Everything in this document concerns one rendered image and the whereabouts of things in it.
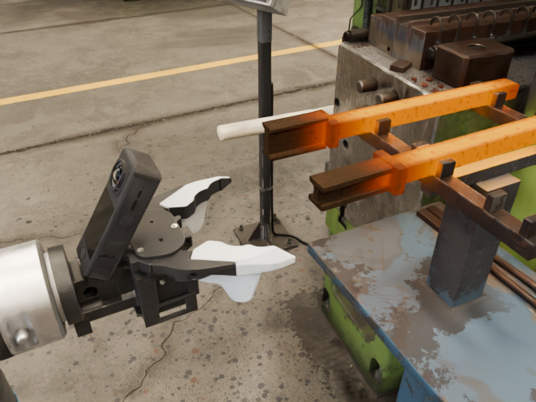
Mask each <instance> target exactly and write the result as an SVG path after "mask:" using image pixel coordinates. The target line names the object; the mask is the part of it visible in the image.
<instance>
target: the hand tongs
mask: <svg viewBox="0 0 536 402"><path fill-rule="evenodd" d="M416 215H417V216H418V217H419V218H420V219H422V220H423V221H424V222H426V224H427V225H429V226H430V227H431V228H433V229H434V230H435V231H437V232H438V233H439V227H440V224H441V220H442V217H443V211H441V210H440V209H439V208H438V207H437V206H435V205H432V206H430V207H427V209H426V208H423V209H420V210H418V211H417V212H416ZM494 262H496V263H498V264H499V265H500V266H502V267H503V268H504V269H506V270H508V271H509V272H510V273H512V274H513V275H514V276H515V277H516V278H518V279H519V280H521V281H522V282H524V283H525V284H526V285H528V286H529V287H530V288H531V289H532V290H534V291H535V292H536V282H535V281H534V280H532V279H531V278H529V277H528V276H526V275H525V274H524V273H523V272H522V271H520V270H519V269H517V268H516V267H514V266H513V265H511V264H510V263H509V262H507V261H506V260H504V259H503V258H501V257H499V256H498V255H497V254H496V255H495V259H494ZM490 272H491V273H492V274H493V275H494V276H495V277H497V278H498V279H499V280H500V281H502V282H503V283H504V284H506V285H507V286H508V287H510V288H511V289H512V290H513V291H514V292H515V293H517V294H518V295H519V296H520V297H522V298H523V299H524V300H526V301H527V302H528V303H530V304H531V305H532V306H533V307H534V308H535V309H536V298H535V297H533V296H532V295H531V294H529V293H528V292H527V291H525V290H524V289H523V288H522V287H521V286H519V285H518V284H517V283H515V282H514V281H513V280H511V279H510V278H509V277H507V276H506V275H505V274H504V273H503V272H502V271H501V270H499V269H498V268H497V267H496V266H494V265H493V264H492V266H491V270H490Z"/></svg>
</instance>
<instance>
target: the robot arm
mask: <svg viewBox="0 0 536 402"><path fill-rule="evenodd" d="M161 179H162V176H161V174H160V171H159V169H158V168H157V166H156V164H155V163H154V161H153V159H152V157H151V156H150V155H149V154H147V153H144V152H140V151H137V150H135V149H132V148H123V150H122V152H121V154H120V156H119V159H118V160H116V163H115V164H114V166H113V168H112V171H111V175H110V176H109V179H108V182H107V184H106V186H105V188H104V190H103V192H102V195H101V197H100V199H99V201H98V203H97V206H96V208H95V210H94V212H93V214H92V216H91V219H90V220H89V223H88V225H87V227H86V228H85V232H84V234H83V235H82V237H81V240H80V242H79V244H78V246H77V256H78V259H76V260H72V261H70V262H68V259H67V257H66V253H65V249H64V247H63V245H62V244H60V245H57V246H51V247H49V248H47V251H48V252H45V250H44V247H43V245H42V244H41V242H40V241H38V240H36V239H35V240H32V241H29V242H24V243H20V244H18V245H14V246H8V247H6V248H2V249H0V361H4V360H5V359H8V358H11V357H14V356H15V355H18V354H20V353H24V352H27V351H30V350H32V349H36V348H38V347H41V346H43V345H47V344H50V343H53V342H55V341H59V340H62V339H64V338H65V336H66V334H67V330H66V325H65V322H66V321H67V322H68V324H69V325H74V327H75V330H76V332H77V336H78V337H82V336H84V335H87V334H90V333H93V329H92V326H91V323H90V322H91V321H94V320H96V319H99V318H102V317H106V316H108V315H111V314H114V313H118V312H120V311H123V310H126V309H130V308H132V307H134V310H135V311H136V316H137V317H142V318H143V320H144V324H145V326H146V328H147V327H150V326H153V325H157V324H159V323H161V322H164V321H168V320H170V319H172V318H175V317H179V316H181V315H184V314H186V313H190V312H192V311H195V310H197V309H198V303H197V296H196V294H199V282H198V280H200V281H201V282H209V283H216V284H219V285H221V286H222V287H223V288H224V289H225V291H226V292H227V294H228V295H229V297H230V298H231V299H232V300H233V301H236V302H248V301H249V300H250V299H251V298H252V297H253V296H254V292H255V290H256V287H257V284H258V281H259V279H260V276H261V274H262V273H264V272H269V271H272V270H278V269H281V268H283V267H285V266H289V265H291V264H294V263H295V255H294V254H291V253H290V252H288V251H286V250H283V249H282V248H280V247H278V246H275V245H272V246H263V247H260V246H252V245H244V246H230V245H227V244H225V243H223V242H218V241H206V242H205V243H203V244H202V245H200V246H198V247H196V248H195V249H194V250H193V251H192V250H188V249H189V248H190V247H192V245H193V242H192V236H191V234H195V233H197V232H198V231H199V230H200V229H201V227H202V225H203V222H204V217H205V212H206V206H207V201H208V200H209V198H210V197H211V196H212V195H213V194H214V193H216V192H219V191H221V190H223V189H224V188H225V187H226V186H227V185H228V184H230V183H231V178H230V177H228V176H217V177H214V178H210V179H203V180H199V181H196V182H193V183H189V184H187V185H185V186H182V185H180V186H178V187H175V188H172V189H171V190H169V191H165V192H163V193H161V194H158V195H156V196H154V197H153V195H154V194H155V192H156V189H157V187H158V186H159V184H160V181H161ZM184 227H187V228H188V230H189V231H190V232H191V233H183V232H182V229H183V228H184ZM184 304H186V309H183V310H180V311H178V312H176V313H172V314H169V315H167V316H164V317H160V313H161V312H163V311H166V310H169V309H173V308H175V307H177V306H180V305H184ZM0 402H19V399H18V396H17V395H16V393H15V392H14V390H13V389H12V388H11V387H10V385H9V383H8V381H7V379H6V377H5V375H4V373H3V371H2V369H1V367H0Z"/></svg>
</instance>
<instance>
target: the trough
mask: <svg viewBox="0 0 536 402"><path fill-rule="evenodd" d="M535 5H536V1H530V2H517V3H511V4H504V5H497V6H484V7H477V8H470V9H463V10H451V11H444V12H437V13H430V14H417V15H410V16H403V17H400V20H399V24H400V25H402V26H405V27H408V23H409V21H414V20H420V19H427V18H433V17H435V16H438V17H446V16H451V15H452V14H458V15H460V14H469V13H470V12H476V13H478V12H485V11H487V10H502V9H504V8H506V7H508V8H518V7H520V6H535Z"/></svg>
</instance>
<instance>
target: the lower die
mask: <svg viewBox="0 0 536 402"><path fill-rule="evenodd" d="M530 1H536V0H493V1H485V2H473V3H465V4H458V5H450V6H437V7H430V8H423V9H416V10H403V11H396V12H388V13H381V14H371V18H370V26H369V33H368V43H369V44H370V45H373V46H375V47H377V48H378V49H381V50H382V51H384V52H386V53H388V54H390V55H392V56H394V57H396V58H397V59H401V60H405V61H411V62H412V67H414V68H416V69H418V70H422V69H432V68H433V67H434V63H435V61H433V60H428V59H427V58H426V57H425V50H427V49H428V48H430V47H431V46H434V45H435V44H436V41H437V39H438V35H439V21H438V20H435V21H434V22H433V24H432V26H431V25H429V23H430V21H431V18H427V19H420V20H414V21H409V23H408V27H405V26H402V25H400V24H399V20H400V17H403V16H410V15H417V14H430V13H437V12H444V11H451V10H463V9H470V8H477V7H484V6H497V5H504V4H511V3H517V2H530ZM528 7H529V8H530V20H529V23H528V26H527V29H528V30H527V32H533V31H536V9H535V11H534V12H532V9H533V7H534V6H528ZM511 9H512V10H513V11H514V21H513V24H512V27H511V34H520V33H521V32H522V29H523V28H524V25H525V23H526V18H527V11H526V10H525V9H521V10H520V11H519V13H518V14H516V13H515V12H516V10H517V9H518V8H511ZM494 11H495V13H496V14H497V22H496V26H495V31H494V33H495V37H499V36H504V35H505V33H506V31H507V30H508V26H509V23H510V17H511V15H510V12H509V11H505V12H504V13H503V15H502V16H499V14H500V12H501V10H494ZM485 12H486V11H485ZM485 12H478V13H477V14H478V15H479V28H478V32H477V39H478V38H488V36H489V34H490V32H491V28H492V25H493V21H494V16H493V14H492V13H489V14H487V16H486V18H483V14H484V13H485ZM467 15H468V14H460V15H459V16H460V17H461V20H462V26H461V30H460V34H459V41H466V40H471V37H472V36H473V35H474V31H475V25H476V17H475V16H474V15H471V16H470V17H469V19H468V20H465V19H466V16H467ZM449 17H450V16H446V17H440V18H441V19H442V21H443V32H442V36H441V44H444V43H450V42H453V41H454V39H455V36H456V33H457V29H458V24H459V22H458V19H457V18H453V19H452V20H451V22H450V23H449V22H447V21H448V19H449ZM388 47H389V48H390V50H389V51H388V50H387V48H388ZM513 49H514V54H513V55H516V54H521V53H530V52H536V45H527V46H522V47H517V48H513Z"/></svg>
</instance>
